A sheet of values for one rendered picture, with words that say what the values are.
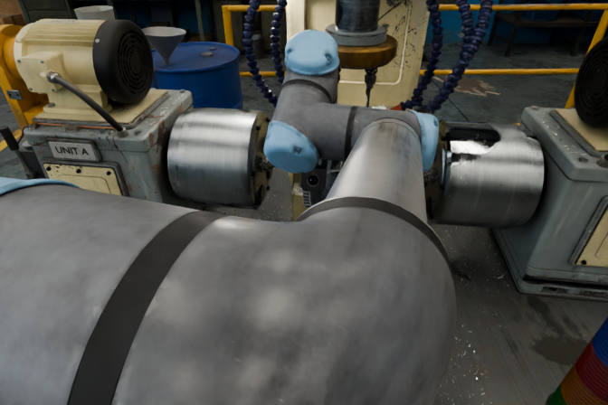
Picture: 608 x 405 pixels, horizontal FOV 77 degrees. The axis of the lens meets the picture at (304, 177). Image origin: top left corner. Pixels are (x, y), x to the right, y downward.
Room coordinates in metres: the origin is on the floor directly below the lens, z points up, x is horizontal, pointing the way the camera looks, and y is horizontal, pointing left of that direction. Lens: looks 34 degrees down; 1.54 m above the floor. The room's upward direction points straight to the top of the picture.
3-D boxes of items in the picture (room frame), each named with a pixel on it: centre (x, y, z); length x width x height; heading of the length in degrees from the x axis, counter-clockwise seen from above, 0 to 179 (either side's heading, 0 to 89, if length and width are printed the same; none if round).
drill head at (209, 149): (0.84, 0.25, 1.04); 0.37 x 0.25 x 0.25; 83
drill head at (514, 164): (0.76, -0.43, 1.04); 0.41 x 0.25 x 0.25; 83
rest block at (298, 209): (0.88, 0.00, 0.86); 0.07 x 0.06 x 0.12; 83
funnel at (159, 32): (2.18, 0.77, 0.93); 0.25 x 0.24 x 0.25; 2
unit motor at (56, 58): (0.85, 0.53, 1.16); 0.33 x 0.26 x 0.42; 83
